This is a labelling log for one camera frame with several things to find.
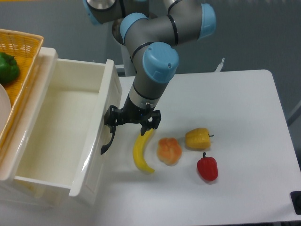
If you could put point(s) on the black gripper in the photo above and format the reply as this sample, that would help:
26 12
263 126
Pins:
130 113

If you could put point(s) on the black top drawer handle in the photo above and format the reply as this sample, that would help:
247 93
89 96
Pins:
105 148

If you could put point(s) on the white drawer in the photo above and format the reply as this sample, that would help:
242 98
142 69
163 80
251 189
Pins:
41 194
64 147

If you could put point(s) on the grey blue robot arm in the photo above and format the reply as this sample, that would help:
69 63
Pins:
151 46

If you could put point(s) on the white drawer cabinet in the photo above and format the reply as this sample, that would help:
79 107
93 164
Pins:
15 144

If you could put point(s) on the yellow banana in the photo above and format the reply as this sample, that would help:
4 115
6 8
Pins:
138 152

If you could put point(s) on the orange bread roll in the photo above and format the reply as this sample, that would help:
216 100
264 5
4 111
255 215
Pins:
169 151

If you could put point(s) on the yellow bell pepper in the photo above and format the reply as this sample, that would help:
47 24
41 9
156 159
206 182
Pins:
198 138

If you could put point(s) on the red bell pepper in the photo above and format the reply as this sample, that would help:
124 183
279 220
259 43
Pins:
207 168

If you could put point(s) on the white plate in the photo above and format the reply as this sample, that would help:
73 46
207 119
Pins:
5 107

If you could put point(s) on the yellow woven basket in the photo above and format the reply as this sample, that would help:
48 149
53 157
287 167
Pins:
25 47

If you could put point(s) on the green bell pepper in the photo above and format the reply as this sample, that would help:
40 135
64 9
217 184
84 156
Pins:
9 69

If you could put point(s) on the black device at table edge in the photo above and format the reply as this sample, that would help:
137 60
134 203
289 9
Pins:
296 200

